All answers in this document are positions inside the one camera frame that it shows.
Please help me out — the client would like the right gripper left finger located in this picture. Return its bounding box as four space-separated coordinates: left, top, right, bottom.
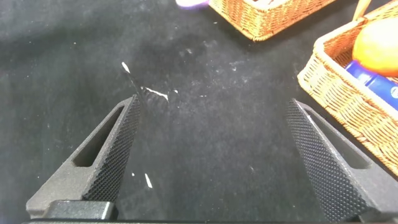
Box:
26 95 141 219

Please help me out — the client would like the orange fruit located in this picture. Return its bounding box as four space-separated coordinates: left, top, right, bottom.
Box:
352 17 398 78

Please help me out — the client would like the black tablecloth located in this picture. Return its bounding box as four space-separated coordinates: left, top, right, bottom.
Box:
0 0 398 224

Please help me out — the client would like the wicker basket with brown handles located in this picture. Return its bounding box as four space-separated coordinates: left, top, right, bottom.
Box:
208 0 338 42
297 0 398 178

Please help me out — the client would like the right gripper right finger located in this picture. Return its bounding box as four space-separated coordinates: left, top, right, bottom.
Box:
285 98 398 223

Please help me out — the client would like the clear plastic film piece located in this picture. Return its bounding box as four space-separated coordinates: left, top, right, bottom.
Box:
120 60 180 108

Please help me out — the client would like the purple bag roll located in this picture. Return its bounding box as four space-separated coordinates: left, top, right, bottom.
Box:
175 0 211 10

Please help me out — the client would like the blue and white spray can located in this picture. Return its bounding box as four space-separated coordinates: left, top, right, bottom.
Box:
344 60 398 111

